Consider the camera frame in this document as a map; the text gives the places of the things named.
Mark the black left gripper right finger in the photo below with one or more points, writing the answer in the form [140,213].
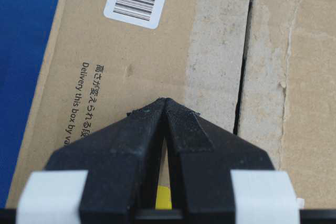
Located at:
[217,177]

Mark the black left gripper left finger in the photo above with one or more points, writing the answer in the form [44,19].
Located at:
[98,178]

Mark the brown cardboard box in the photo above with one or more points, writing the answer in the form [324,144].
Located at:
[264,69]

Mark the blue table cloth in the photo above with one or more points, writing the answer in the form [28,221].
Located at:
[25,29]

